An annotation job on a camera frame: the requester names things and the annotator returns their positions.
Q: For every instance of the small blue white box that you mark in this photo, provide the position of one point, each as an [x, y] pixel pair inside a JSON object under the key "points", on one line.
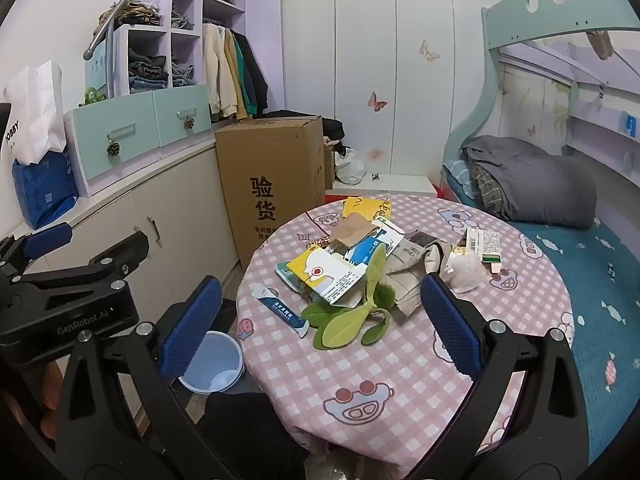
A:
{"points": [[629, 124]]}

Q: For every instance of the green plush leaf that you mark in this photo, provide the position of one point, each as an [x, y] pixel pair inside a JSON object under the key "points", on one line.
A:
{"points": [[345, 320]]}

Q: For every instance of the grey blanket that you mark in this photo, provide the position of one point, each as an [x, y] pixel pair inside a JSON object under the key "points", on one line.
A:
{"points": [[535, 185]]}

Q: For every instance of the curved metal pole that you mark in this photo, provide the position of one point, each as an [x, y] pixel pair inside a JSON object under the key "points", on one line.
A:
{"points": [[107, 30]]}

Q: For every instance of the red storage box white lid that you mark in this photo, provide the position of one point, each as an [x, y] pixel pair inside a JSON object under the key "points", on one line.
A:
{"points": [[395, 186]]}

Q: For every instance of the white paper bag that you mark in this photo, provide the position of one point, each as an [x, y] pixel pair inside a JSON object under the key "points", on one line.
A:
{"points": [[35, 105]]}

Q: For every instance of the beige butterfly sticker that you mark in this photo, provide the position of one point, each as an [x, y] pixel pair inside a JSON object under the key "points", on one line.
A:
{"points": [[429, 51]]}

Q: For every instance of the crumpled clear plastic bag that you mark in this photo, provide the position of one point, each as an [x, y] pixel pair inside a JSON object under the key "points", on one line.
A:
{"points": [[467, 272]]}

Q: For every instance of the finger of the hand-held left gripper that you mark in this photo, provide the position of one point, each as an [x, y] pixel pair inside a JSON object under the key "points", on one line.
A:
{"points": [[122, 255], [47, 237]]}

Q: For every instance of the brown pine cone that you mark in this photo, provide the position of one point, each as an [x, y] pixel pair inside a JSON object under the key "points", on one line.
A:
{"points": [[189, 123], [114, 148]]}

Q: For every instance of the black clothes heap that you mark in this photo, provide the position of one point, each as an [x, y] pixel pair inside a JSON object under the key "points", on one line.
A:
{"points": [[332, 130]]}

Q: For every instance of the teal candy print mattress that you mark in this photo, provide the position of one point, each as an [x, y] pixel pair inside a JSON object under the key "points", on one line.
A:
{"points": [[600, 285]]}

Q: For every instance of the white medicine box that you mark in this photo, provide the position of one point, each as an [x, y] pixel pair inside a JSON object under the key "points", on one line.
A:
{"points": [[484, 246]]}

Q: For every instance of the blue shopping bag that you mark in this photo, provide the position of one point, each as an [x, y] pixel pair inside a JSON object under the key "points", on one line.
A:
{"points": [[42, 190]]}

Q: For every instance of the pink flower sticker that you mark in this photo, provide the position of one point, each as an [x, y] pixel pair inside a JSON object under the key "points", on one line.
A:
{"points": [[372, 153]]}

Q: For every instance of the blue plaid pillow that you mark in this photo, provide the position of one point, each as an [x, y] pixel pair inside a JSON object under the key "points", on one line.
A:
{"points": [[457, 174]]}

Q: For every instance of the person's left hand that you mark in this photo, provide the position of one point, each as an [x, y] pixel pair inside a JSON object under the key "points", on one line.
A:
{"points": [[50, 400]]}

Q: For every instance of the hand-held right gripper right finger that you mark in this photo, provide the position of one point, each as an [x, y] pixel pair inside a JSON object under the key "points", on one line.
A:
{"points": [[450, 327]]}

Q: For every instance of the grey folded clothes pile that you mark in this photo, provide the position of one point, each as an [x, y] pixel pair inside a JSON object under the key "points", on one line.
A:
{"points": [[181, 21], [182, 74]]}

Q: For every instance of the dark jeans pile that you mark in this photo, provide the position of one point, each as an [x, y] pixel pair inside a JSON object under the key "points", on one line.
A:
{"points": [[147, 70]]}

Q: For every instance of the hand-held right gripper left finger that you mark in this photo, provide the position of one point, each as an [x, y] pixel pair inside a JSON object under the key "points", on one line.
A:
{"points": [[192, 332]]}

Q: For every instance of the pink butterfly sticker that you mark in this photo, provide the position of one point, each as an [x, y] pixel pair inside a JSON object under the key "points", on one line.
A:
{"points": [[376, 102]]}

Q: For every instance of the pale blue plastic waste bin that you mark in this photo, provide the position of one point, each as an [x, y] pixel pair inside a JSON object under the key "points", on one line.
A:
{"points": [[220, 360]]}

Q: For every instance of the white wardrobe doors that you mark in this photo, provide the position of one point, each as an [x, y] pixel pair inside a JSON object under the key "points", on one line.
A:
{"points": [[360, 35]]}

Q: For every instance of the white blue carton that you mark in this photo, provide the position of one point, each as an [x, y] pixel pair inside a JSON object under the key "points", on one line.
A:
{"points": [[386, 242]]}

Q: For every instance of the round table pink checked tablecloth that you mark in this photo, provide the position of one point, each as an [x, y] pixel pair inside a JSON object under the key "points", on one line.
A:
{"points": [[400, 385]]}

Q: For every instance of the lilac bedside shelf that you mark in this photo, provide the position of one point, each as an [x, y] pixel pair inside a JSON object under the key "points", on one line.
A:
{"points": [[600, 110]]}

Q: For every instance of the brown paper piece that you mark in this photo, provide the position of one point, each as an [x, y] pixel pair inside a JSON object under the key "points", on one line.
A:
{"points": [[352, 230]]}

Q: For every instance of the mint bunk bed frame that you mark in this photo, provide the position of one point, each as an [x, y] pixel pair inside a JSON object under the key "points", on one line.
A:
{"points": [[500, 25]]}

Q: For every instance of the yellow mailer bag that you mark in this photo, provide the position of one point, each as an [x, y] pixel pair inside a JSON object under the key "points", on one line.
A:
{"points": [[367, 207]]}

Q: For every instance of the mint green drawer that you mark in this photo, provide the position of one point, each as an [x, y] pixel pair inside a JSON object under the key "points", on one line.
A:
{"points": [[125, 115], [175, 105]]}

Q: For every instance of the yellow white flattened carton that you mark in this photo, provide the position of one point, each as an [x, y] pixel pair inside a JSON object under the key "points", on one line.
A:
{"points": [[320, 272]]}

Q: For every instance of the cream hanging jacket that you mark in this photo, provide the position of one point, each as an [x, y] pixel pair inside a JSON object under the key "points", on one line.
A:
{"points": [[217, 70]]}

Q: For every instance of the green hanging garment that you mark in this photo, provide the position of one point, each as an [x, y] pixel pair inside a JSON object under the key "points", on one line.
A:
{"points": [[245, 65]]}

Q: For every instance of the white plastic bag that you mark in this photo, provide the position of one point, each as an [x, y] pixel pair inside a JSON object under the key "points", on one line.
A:
{"points": [[350, 167]]}

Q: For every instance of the tan hanging garment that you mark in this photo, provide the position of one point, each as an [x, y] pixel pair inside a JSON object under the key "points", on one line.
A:
{"points": [[239, 95]]}

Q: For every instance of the black hanging garment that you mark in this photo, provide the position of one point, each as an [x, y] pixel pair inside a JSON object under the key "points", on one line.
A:
{"points": [[259, 80]]}

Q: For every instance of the white blue sachet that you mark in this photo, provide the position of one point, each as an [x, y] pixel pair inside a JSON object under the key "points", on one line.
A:
{"points": [[277, 307]]}

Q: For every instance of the tall brown cardboard box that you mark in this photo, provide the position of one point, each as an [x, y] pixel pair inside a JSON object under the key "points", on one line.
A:
{"points": [[270, 160]]}

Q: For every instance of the brown folded clothes pile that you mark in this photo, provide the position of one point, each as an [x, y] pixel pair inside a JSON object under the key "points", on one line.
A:
{"points": [[132, 15]]}

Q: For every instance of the beige low cabinet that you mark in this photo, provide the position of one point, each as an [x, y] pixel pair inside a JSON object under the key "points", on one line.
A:
{"points": [[125, 220]]}

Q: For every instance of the grey paper packaging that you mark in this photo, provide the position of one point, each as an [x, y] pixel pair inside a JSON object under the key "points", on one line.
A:
{"points": [[410, 270]]}

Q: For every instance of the lilac white shelf unit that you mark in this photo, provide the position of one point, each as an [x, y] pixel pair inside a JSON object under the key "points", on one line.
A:
{"points": [[165, 42]]}

